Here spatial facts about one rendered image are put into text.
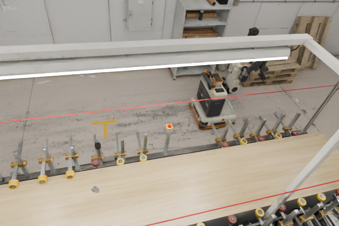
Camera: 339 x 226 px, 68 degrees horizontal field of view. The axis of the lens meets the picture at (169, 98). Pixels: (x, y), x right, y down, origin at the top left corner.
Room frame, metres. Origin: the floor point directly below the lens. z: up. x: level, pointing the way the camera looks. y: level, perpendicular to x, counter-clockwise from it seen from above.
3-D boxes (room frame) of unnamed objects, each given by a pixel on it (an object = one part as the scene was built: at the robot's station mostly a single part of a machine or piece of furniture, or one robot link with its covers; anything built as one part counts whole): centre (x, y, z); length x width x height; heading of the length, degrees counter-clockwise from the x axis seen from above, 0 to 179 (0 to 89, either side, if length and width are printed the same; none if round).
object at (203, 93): (3.18, -0.70, 0.59); 0.55 x 0.34 x 0.83; 21
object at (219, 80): (3.17, -0.68, 0.87); 0.23 x 0.15 x 0.11; 21
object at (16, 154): (1.25, 1.37, 0.90); 0.04 x 0.04 x 0.48; 21
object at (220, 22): (4.47, -0.37, 0.78); 0.90 x 0.45 x 1.55; 111
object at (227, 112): (3.21, -0.79, 0.16); 0.67 x 0.64 x 0.25; 111
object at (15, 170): (1.26, 1.42, 0.95); 0.50 x 0.04 x 0.04; 21
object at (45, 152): (1.34, 1.14, 0.90); 0.04 x 0.04 x 0.48; 21
